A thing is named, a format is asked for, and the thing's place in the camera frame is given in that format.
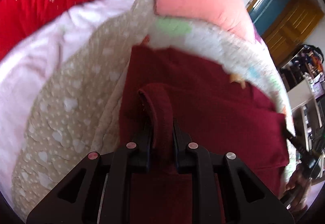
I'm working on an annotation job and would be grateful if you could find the wooden door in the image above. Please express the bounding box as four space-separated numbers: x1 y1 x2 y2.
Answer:
247 0 324 67

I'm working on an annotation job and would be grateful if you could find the beige heart-patterned quilt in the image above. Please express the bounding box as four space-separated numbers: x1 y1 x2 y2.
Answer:
11 0 294 220

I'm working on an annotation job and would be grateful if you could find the pale pink fleece blanket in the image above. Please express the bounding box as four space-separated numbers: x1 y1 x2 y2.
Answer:
1 0 135 204

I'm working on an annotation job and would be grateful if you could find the person's right hand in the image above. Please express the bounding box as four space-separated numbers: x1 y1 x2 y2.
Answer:
284 165 314 212

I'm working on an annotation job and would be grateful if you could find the dark red fleece garment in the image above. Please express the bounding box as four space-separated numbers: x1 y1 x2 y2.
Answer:
119 45 289 223

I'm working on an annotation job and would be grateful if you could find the cluttered shelf rack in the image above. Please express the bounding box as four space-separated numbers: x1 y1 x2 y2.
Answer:
279 44 324 150

